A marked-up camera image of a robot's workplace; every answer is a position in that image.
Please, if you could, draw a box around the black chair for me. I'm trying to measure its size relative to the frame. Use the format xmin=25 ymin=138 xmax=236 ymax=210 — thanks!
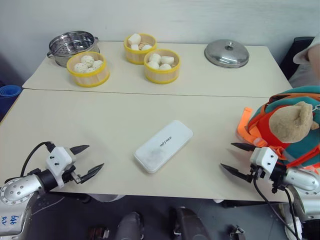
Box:
xmin=279 ymin=36 xmax=316 ymax=81

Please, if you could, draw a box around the teal orange bear backpack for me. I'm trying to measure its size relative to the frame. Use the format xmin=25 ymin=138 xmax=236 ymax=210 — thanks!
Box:
xmin=235 ymin=85 xmax=320 ymax=176

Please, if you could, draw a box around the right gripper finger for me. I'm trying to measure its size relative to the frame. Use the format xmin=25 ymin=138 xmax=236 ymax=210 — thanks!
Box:
xmin=219 ymin=163 xmax=251 ymax=182
xmin=230 ymin=142 xmax=256 ymax=152

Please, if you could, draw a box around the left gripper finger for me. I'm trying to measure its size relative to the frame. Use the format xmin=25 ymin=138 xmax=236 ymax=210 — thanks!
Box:
xmin=79 ymin=163 xmax=105 ymax=184
xmin=69 ymin=144 xmax=90 ymax=155

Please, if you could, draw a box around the black rounded shape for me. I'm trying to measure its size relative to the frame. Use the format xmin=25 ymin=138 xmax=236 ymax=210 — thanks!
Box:
xmin=171 ymin=206 xmax=211 ymax=240

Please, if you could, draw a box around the bamboo steamer with round buns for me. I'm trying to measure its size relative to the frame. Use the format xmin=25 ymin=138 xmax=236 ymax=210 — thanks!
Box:
xmin=143 ymin=48 xmax=181 ymax=85

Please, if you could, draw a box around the bamboo steamer with speckled buns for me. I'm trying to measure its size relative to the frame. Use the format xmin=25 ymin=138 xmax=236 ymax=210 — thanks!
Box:
xmin=66 ymin=51 xmax=111 ymax=88

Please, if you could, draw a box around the person in light clothing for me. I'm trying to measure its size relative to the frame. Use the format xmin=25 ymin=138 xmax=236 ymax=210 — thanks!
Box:
xmin=288 ymin=32 xmax=320 ymax=89

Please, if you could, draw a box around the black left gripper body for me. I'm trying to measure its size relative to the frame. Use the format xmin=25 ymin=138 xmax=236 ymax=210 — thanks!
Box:
xmin=61 ymin=164 xmax=83 ymax=185

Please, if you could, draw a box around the blue rolled foam mat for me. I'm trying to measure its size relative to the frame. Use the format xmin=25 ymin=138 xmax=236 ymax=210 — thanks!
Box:
xmin=0 ymin=84 xmax=24 ymax=121

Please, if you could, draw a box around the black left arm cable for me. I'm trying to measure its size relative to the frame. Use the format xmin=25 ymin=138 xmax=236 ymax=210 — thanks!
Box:
xmin=20 ymin=141 xmax=56 ymax=177

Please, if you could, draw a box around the stainless steel steamer pot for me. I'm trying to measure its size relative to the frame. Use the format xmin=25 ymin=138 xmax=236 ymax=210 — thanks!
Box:
xmin=46 ymin=30 xmax=100 ymax=69

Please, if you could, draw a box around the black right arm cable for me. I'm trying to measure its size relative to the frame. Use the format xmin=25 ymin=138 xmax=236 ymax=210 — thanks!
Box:
xmin=252 ymin=169 xmax=304 ymax=240

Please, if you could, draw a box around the white plastic case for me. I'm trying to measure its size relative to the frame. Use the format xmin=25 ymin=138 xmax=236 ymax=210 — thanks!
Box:
xmin=133 ymin=119 xmax=194 ymax=174

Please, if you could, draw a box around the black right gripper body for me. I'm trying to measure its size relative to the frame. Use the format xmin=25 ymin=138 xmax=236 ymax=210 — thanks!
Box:
xmin=246 ymin=163 xmax=267 ymax=184

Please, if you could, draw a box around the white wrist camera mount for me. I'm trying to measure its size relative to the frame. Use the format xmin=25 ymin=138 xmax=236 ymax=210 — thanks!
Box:
xmin=45 ymin=146 xmax=77 ymax=189
xmin=249 ymin=146 xmax=280 ymax=180

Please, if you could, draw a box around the dark grey rounded shape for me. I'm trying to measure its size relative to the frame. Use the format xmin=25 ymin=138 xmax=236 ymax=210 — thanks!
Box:
xmin=116 ymin=211 xmax=145 ymax=240

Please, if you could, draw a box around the stainless steel pot lid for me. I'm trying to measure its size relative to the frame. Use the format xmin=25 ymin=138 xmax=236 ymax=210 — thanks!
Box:
xmin=203 ymin=38 xmax=250 ymax=69

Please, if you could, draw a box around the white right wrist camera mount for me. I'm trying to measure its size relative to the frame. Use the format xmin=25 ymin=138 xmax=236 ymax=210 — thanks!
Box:
xmin=249 ymin=146 xmax=280 ymax=180

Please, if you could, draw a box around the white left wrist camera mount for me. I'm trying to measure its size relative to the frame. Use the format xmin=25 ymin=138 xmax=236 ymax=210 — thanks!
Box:
xmin=45 ymin=146 xmax=77 ymax=189

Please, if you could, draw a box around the bamboo steamer with cut buns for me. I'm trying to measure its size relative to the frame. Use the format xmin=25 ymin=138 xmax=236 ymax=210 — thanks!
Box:
xmin=123 ymin=32 xmax=158 ymax=66

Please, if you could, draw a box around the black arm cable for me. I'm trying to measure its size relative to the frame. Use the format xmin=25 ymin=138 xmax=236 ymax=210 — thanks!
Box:
xmin=252 ymin=169 xmax=304 ymax=240
xmin=20 ymin=141 xmax=56 ymax=177

